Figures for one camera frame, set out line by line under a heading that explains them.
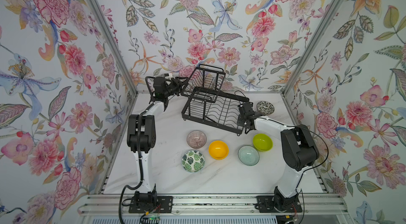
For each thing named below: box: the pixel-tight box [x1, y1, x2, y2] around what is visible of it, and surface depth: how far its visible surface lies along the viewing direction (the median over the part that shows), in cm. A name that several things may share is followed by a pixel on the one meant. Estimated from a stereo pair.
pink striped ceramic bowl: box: [186, 129, 208, 149], surface depth 95 cm
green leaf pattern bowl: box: [181, 150, 206, 173], surface depth 88 cm
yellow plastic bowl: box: [208, 140, 229, 161], surface depth 91 cm
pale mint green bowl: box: [237, 145, 260, 167], surface depth 88 cm
